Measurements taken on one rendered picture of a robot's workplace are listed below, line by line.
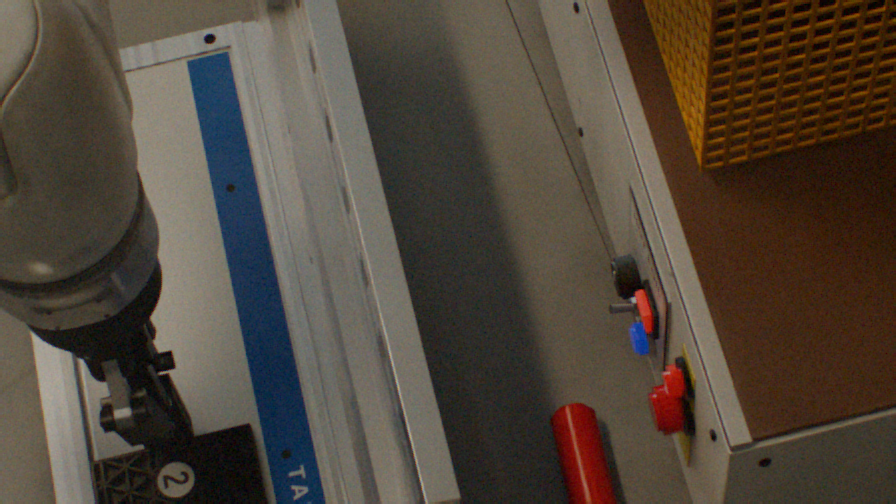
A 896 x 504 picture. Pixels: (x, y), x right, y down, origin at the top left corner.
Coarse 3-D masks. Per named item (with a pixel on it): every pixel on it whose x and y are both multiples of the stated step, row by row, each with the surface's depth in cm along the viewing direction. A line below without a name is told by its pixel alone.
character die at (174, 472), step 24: (216, 432) 121; (240, 432) 121; (120, 456) 121; (144, 456) 121; (168, 456) 120; (192, 456) 121; (216, 456) 121; (240, 456) 120; (96, 480) 120; (120, 480) 121; (144, 480) 120; (168, 480) 120; (192, 480) 120; (216, 480) 120; (240, 480) 120
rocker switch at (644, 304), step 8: (648, 288) 113; (640, 296) 113; (648, 296) 113; (640, 304) 113; (648, 304) 113; (640, 312) 113; (648, 312) 113; (656, 312) 112; (648, 320) 113; (656, 320) 113; (648, 328) 114; (656, 328) 114; (656, 336) 115
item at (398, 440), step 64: (256, 0) 131; (320, 0) 113; (320, 64) 111; (320, 128) 121; (320, 192) 121; (320, 256) 120; (384, 256) 106; (384, 320) 104; (384, 384) 112; (384, 448) 113; (448, 448) 101
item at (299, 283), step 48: (144, 48) 135; (192, 48) 135; (240, 48) 135; (288, 192) 130; (288, 240) 128; (288, 288) 126; (48, 384) 124; (336, 384) 123; (48, 432) 123; (336, 432) 122; (336, 480) 120
